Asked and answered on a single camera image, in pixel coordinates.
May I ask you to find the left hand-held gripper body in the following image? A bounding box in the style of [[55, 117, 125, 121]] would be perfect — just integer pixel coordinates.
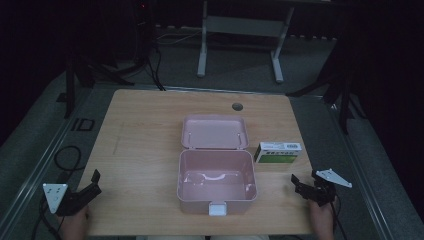
[[42, 182, 98, 217]]

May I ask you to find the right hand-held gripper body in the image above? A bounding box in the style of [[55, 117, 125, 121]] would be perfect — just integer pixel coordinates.
[[296, 168, 353, 208]]

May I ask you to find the white green medicine box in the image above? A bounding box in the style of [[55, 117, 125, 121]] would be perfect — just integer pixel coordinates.
[[253, 141, 303, 165]]

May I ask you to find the pink plastic storage box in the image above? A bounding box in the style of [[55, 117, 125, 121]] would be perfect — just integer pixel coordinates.
[[176, 114, 259, 217]]

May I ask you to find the person's left hand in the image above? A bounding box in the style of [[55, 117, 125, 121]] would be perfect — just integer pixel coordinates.
[[57, 204, 91, 240]]

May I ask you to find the person's right hand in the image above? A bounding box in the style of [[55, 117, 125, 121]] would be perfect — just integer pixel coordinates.
[[307, 198, 336, 240]]

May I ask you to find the black tripod stand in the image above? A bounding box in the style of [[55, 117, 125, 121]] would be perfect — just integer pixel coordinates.
[[285, 36, 368, 136], [61, 46, 136, 120]]

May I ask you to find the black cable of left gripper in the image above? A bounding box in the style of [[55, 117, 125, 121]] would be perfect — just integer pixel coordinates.
[[30, 144, 83, 240]]

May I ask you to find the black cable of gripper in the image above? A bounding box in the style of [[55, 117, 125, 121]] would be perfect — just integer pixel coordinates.
[[30, 144, 83, 240], [329, 196, 348, 240]]

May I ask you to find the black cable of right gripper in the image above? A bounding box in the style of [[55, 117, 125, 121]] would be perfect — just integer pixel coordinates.
[[329, 196, 348, 240]]

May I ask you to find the metal floor rail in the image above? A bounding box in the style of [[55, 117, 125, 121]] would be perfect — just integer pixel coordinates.
[[324, 99, 398, 240], [0, 96, 91, 231]]

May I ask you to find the black floor bracket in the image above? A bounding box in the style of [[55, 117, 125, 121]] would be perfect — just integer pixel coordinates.
[[70, 117, 96, 132]]

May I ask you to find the black floor cable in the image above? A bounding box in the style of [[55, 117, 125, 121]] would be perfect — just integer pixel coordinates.
[[145, 44, 167, 92]]

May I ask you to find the white floor cable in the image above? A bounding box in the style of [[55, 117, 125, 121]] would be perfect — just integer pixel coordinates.
[[155, 30, 203, 46]]

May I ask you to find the white metal desk frame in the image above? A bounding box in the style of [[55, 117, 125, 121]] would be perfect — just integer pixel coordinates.
[[196, 0, 296, 84]]

